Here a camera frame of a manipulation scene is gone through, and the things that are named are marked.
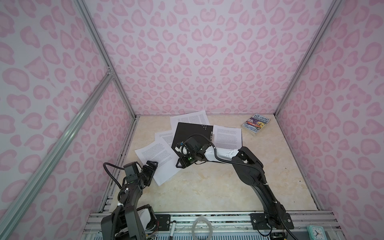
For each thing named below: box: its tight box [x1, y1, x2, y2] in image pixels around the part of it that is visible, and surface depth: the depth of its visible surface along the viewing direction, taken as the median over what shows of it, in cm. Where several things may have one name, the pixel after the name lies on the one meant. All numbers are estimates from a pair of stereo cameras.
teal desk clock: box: [306, 225, 327, 240], surface depth 70 cm
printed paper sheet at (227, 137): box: [212, 124, 243, 150], surface depth 109 cm
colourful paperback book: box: [241, 113, 271, 135], surface depth 113 cm
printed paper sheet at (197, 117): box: [170, 110, 210, 131], surface depth 120 cm
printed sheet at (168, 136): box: [155, 130, 174, 147], surface depth 111 cm
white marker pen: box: [169, 220, 177, 239], surface depth 72 cm
